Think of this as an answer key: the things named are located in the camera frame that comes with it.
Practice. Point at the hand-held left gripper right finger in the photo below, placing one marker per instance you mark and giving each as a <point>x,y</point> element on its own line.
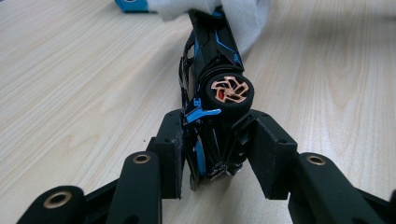
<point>271,155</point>

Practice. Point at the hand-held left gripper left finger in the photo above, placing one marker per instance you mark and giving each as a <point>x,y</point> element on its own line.
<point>171,155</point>

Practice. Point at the blue and black toy car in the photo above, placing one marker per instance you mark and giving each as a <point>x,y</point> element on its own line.
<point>214,62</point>

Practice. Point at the white wet wipe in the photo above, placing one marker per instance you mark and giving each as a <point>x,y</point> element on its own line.
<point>246,21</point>

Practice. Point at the blue wet wipes pack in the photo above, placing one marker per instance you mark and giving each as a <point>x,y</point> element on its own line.
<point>132,4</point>

